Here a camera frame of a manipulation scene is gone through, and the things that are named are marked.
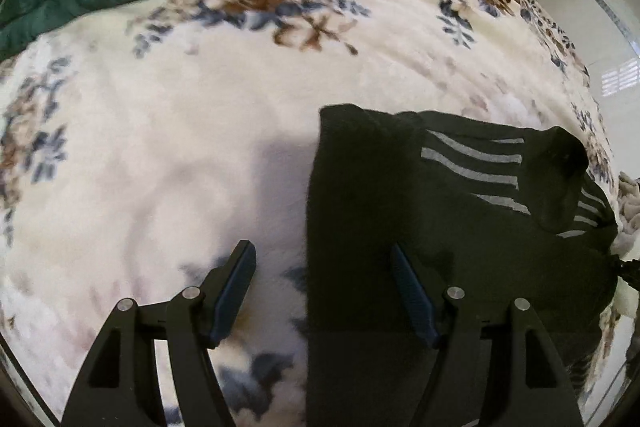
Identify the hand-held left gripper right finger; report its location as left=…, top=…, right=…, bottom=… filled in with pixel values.
left=390, top=242, right=586, bottom=427

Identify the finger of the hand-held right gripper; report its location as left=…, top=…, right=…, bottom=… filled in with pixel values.
left=604, top=254, right=640, bottom=295

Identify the floral cream blanket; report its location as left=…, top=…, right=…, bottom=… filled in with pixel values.
left=0, top=0, right=640, bottom=427

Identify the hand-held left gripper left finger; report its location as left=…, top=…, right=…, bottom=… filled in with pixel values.
left=60, top=240, right=257, bottom=427

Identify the black white-striped garment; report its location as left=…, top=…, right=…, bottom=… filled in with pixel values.
left=303, top=104, right=620, bottom=427

